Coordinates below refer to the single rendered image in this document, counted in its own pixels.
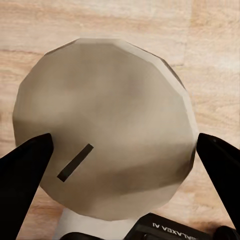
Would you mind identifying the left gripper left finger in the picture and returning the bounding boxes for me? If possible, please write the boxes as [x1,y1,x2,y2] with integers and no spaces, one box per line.
[0,133,54,240]

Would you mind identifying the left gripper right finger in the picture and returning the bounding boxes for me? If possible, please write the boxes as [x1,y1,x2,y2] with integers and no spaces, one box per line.
[196,133,240,236]

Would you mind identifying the pillar candle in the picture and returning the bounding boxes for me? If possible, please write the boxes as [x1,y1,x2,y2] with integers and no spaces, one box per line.
[12,38,199,222]

